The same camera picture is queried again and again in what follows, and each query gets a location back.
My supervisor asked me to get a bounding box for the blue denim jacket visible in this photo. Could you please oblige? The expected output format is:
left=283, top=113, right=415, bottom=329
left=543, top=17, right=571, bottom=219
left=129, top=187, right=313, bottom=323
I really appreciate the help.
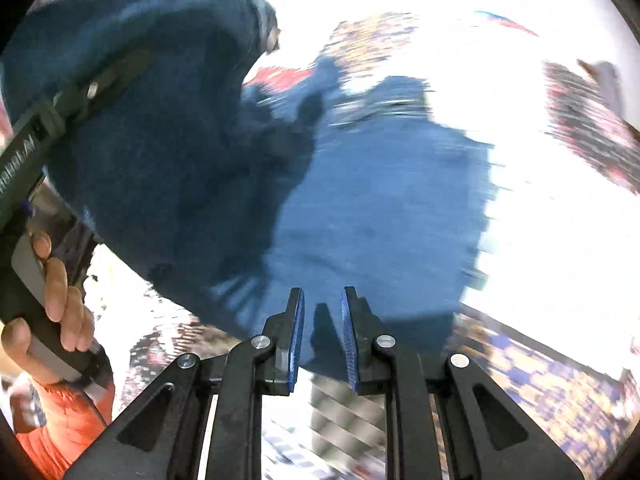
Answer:
left=0, top=0, right=501, bottom=376

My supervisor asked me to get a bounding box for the person's left hand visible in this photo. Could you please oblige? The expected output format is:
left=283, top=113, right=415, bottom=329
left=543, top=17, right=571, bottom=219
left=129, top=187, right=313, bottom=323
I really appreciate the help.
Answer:
left=0, top=231, right=97, bottom=387

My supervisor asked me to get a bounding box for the patchwork printed blanket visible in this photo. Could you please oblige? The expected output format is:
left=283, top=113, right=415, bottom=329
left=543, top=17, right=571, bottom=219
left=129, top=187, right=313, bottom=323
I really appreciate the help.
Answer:
left=30, top=10, right=640, bottom=480

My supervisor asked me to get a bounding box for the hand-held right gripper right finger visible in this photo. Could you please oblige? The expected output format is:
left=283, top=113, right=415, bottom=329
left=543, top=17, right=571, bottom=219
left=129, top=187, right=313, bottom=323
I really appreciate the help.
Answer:
left=341, top=286, right=586, bottom=480

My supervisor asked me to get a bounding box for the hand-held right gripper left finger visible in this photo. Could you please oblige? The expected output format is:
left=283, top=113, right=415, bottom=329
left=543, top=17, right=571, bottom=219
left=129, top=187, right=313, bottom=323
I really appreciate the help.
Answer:
left=62, top=287, right=306, bottom=480

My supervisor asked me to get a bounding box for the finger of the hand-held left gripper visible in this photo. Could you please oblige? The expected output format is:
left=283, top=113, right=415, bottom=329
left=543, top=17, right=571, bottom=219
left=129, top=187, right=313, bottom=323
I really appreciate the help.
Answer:
left=50, top=51, right=157, bottom=117

